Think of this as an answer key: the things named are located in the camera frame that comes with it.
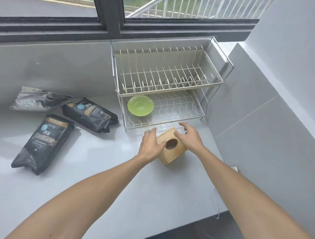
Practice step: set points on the person's right hand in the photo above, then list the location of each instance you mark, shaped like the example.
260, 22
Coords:
192, 140

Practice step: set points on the person's left hand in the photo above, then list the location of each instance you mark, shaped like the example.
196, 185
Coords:
149, 146

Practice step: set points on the person's left thumb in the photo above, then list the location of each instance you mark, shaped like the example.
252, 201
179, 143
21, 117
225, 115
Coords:
162, 144

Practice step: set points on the person's left middle finger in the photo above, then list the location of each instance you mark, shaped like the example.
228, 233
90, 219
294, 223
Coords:
147, 133

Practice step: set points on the person's right thumb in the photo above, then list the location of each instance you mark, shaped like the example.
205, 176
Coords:
178, 133

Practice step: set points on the person's right forearm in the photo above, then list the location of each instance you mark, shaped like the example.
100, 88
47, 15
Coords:
241, 197

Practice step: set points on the person's left forearm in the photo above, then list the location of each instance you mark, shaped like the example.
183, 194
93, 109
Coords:
81, 199

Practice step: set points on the wooden tissue box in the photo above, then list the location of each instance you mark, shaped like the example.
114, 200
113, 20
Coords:
172, 152

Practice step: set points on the green plate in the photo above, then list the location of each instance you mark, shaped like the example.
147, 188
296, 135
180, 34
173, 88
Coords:
140, 105

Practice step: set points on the black coffee bag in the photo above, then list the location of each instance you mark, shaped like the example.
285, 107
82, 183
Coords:
41, 145
91, 114

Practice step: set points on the silver foil bag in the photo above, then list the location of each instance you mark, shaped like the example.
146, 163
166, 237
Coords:
34, 99

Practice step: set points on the white metal railing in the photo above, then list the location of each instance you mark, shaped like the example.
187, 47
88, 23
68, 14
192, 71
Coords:
196, 8

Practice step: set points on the white wall socket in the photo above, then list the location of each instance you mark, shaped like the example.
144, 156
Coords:
234, 169

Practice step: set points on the dark window frame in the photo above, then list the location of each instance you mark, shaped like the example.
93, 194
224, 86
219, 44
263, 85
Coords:
110, 24

